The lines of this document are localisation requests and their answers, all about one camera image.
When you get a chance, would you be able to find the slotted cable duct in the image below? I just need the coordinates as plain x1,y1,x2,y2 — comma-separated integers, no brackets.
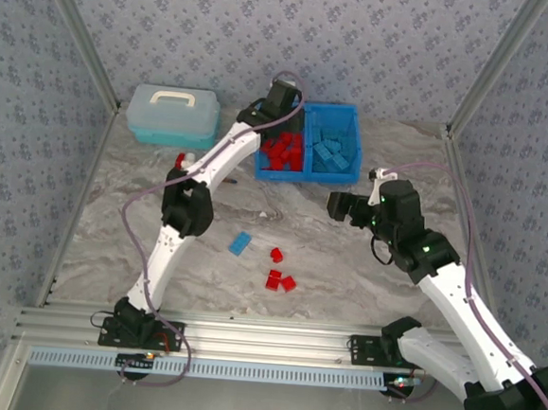
28,345,414,397

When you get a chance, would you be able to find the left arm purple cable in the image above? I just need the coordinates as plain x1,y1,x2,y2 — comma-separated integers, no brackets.
106,58,310,400

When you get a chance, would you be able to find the translucent storage box with handle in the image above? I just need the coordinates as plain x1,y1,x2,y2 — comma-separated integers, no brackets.
122,81,224,152

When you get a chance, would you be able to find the slanted aluminium frame post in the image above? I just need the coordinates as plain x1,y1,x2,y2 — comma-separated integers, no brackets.
23,0,130,113
444,0,548,139

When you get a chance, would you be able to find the blue plastic bin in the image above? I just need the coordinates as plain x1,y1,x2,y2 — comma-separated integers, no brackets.
302,100,366,188
251,98,314,186

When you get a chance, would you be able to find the aluminium side rail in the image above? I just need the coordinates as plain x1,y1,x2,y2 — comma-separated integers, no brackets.
35,99,121,314
427,127,521,341

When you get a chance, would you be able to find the blue lego brick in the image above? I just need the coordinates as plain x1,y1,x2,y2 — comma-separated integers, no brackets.
328,152,353,173
314,126,343,145
310,140,341,164
226,230,253,258

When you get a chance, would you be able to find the small controller board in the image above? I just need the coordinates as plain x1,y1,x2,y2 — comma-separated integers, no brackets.
115,348,157,372
385,372,421,393

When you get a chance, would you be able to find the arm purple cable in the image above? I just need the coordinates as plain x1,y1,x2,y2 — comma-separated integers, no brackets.
106,58,310,400
362,156,548,410

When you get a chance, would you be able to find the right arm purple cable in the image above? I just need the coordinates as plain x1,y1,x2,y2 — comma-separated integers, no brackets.
362,156,548,410

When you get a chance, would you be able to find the wide aluminium base rail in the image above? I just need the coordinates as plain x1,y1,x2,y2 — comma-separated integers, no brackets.
13,294,484,377

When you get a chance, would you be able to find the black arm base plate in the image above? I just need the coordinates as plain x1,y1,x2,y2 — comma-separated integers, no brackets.
346,332,405,369
97,314,186,353

